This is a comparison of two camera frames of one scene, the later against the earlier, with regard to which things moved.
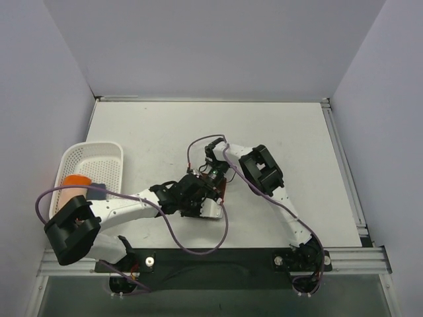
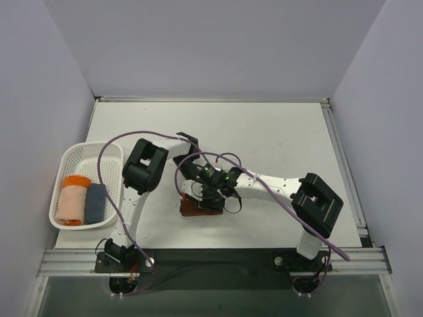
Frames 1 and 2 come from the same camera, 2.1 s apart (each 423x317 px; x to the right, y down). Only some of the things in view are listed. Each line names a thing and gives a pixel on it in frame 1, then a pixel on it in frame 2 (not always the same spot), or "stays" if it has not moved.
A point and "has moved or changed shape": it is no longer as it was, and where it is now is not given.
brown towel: (221, 189) has moved or changed shape
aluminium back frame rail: (209, 99) stays
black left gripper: (205, 190) to (205, 187)
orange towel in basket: (72, 179) stays
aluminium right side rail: (362, 226) stays
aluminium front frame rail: (375, 261) stays
